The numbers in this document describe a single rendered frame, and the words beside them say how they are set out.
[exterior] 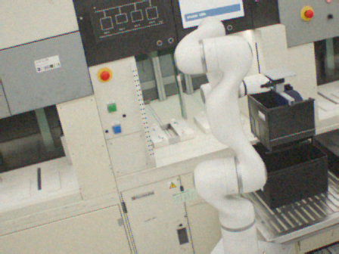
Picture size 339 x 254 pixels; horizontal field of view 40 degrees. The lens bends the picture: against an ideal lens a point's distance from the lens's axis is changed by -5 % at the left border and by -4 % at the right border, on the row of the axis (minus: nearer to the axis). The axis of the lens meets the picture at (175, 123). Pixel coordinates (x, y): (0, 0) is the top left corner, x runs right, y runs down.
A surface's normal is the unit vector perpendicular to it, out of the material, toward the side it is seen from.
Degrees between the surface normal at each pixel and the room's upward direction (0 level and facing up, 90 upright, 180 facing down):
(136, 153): 90
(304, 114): 90
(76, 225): 90
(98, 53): 90
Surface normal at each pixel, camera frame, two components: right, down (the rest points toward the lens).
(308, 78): 0.26, 0.33
